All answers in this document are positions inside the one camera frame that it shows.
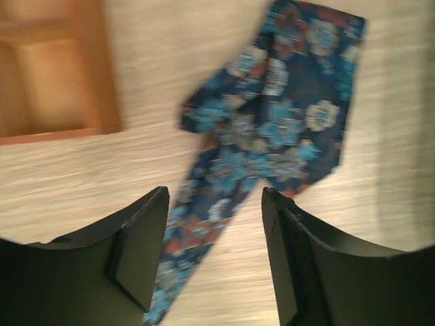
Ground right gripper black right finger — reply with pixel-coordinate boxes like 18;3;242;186
262;188;434;326

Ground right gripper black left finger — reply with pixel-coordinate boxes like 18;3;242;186
1;187;169;326

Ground navy floral tie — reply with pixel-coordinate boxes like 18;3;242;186
143;1;366;325

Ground orange compartment tray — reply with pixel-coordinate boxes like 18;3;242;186
1;1;122;145

